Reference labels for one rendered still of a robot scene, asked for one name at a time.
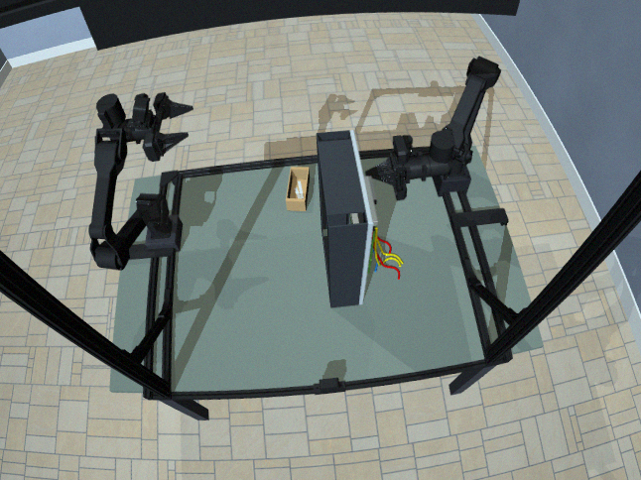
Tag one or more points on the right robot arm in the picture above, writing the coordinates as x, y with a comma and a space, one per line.
483, 74

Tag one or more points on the open tan cardboard box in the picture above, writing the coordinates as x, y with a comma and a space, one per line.
301, 174

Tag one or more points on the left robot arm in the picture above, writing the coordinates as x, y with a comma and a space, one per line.
109, 160

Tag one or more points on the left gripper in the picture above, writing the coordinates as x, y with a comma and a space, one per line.
161, 143

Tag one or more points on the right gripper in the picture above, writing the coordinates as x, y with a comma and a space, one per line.
418, 167

